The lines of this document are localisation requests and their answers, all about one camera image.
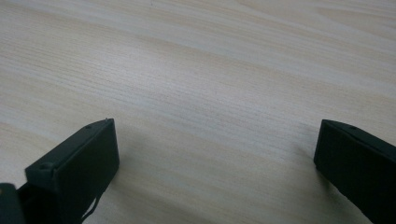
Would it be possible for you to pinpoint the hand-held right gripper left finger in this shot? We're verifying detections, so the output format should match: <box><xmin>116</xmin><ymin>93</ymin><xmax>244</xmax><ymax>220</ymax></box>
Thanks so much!
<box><xmin>17</xmin><ymin>118</ymin><xmax>120</xmax><ymax>224</ymax></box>

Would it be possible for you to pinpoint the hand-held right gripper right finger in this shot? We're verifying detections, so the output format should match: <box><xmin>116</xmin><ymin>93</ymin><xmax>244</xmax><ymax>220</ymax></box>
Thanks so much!
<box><xmin>313</xmin><ymin>119</ymin><xmax>396</xmax><ymax>224</ymax></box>

